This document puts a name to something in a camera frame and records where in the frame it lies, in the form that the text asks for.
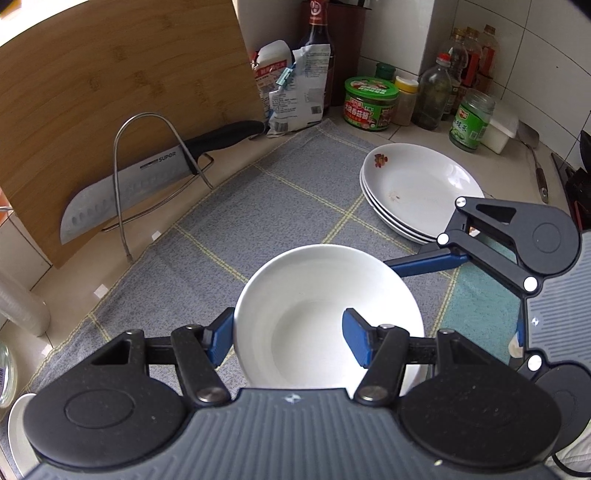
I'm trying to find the dark wooden knife block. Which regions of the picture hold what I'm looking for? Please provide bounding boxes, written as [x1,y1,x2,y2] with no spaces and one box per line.
[330,0,373,107]

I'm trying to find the condiment bottle with red label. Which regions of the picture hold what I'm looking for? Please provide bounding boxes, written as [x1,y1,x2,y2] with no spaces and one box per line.
[478,24,502,95]
[462,25,482,90]

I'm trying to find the kitchen knife with black handle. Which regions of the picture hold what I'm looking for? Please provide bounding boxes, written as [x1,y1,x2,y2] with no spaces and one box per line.
[59,120,266,245]

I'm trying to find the clear condiment bottle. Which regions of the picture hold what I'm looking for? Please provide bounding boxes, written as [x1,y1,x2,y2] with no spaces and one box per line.
[443,27,467,121]

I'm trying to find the person's white clothing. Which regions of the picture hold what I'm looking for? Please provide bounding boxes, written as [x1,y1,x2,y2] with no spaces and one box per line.
[558,443,591,476]

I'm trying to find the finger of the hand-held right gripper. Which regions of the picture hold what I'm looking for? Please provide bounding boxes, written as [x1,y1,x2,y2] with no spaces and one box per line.
[383,196,546,295]
[515,308,546,377]

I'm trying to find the grey and teal checked cloth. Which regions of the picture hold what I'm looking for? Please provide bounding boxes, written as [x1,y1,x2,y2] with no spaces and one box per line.
[18,117,527,402]

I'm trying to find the clear glass bottle red cap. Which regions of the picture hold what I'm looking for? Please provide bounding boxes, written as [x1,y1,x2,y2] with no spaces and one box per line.
[411,52,453,131]

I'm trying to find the glass jar with green label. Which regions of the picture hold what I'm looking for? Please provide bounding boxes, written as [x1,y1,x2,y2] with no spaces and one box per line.
[449,89,496,153]

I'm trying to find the white plate two fruit prints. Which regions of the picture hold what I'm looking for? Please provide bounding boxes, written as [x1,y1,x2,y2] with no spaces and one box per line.
[360,175,439,240]

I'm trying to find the red and white packet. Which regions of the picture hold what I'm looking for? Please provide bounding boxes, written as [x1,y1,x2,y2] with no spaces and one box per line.
[252,41,296,114]

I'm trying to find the white plate with fruit print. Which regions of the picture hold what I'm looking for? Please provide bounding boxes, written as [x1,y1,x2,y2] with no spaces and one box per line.
[361,143,485,234]

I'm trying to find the tall roll of plastic bags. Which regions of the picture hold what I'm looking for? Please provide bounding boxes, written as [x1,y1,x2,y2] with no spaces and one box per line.
[0,265,51,337]

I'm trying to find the white crumpled bag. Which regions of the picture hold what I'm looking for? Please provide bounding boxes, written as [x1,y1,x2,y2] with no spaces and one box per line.
[265,44,335,137]

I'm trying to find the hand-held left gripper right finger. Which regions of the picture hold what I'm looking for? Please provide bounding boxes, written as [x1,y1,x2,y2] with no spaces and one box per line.
[342,308,522,408]

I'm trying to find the black cable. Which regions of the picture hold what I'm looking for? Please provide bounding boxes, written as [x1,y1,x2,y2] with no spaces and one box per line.
[547,445,591,480]

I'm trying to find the dark soy sauce bottle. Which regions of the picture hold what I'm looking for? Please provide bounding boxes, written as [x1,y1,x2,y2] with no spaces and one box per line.
[298,0,337,116]

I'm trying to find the white plate with brown stain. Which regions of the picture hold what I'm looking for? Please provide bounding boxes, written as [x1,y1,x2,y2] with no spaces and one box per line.
[367,198,432,245]

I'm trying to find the sauce jar with green lid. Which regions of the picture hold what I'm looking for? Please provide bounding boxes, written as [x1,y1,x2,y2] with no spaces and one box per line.
[342,76,400,134]

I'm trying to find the white plastic container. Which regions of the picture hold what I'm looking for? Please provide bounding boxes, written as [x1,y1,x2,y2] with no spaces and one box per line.
[480,108,520,155]

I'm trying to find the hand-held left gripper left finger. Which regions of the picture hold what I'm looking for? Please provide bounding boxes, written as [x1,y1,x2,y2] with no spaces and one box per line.
[91,307,236,408]

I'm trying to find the metal spatula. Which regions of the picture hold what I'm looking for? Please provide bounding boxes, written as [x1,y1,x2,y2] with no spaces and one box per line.
[517,122,550,205]

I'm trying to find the wooden cutting board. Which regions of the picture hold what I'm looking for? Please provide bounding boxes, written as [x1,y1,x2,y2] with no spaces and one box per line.
[0,0,264,269]

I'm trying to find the spice jar with yellow lid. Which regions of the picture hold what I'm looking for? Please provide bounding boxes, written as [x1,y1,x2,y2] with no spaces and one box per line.
[392,75,420,126]

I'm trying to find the glass jar with yellow-green lid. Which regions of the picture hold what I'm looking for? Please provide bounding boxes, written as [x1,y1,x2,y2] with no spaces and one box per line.
[0,342,18,409]

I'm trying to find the metal wire rack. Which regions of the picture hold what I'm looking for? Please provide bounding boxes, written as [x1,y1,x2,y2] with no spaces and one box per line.
[102,112,215,264]

